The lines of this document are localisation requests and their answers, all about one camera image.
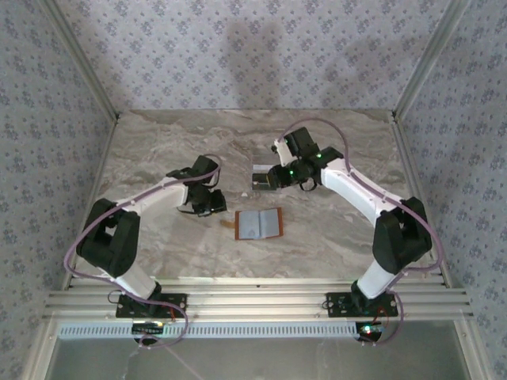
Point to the black credit card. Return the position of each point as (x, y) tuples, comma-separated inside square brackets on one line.
[(259, 182)]

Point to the brown leather card holder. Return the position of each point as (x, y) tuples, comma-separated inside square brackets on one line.
[(249, 225)]

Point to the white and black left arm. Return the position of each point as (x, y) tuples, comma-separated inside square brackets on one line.
[(158, 196)]

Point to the small circuit board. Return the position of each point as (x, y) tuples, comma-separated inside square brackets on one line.
[(372, 329), (148, 327)]

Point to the metal sheet panel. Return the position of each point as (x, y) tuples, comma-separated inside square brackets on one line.
[(277, 360)]

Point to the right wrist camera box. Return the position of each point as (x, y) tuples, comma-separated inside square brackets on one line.
[(301, 142)]

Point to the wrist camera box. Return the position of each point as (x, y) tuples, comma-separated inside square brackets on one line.
[(301, 142), (206, 168)]

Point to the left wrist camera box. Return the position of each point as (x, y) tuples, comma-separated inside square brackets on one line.
[(206, 168)]

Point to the aluminium table edge rail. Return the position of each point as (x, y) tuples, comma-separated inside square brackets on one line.
[(408, 158), (105, 158)]

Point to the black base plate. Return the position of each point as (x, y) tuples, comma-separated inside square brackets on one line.
[(340, 305), (174, 305)]

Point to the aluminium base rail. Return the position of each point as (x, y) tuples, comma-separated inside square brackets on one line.
[(253, 301)]

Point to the aluminium frame post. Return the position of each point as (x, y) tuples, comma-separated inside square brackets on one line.
[(86, 59), (429, 59)]

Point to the aluminium frame leg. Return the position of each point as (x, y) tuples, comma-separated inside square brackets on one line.
[(41, 348), (469, 348)]

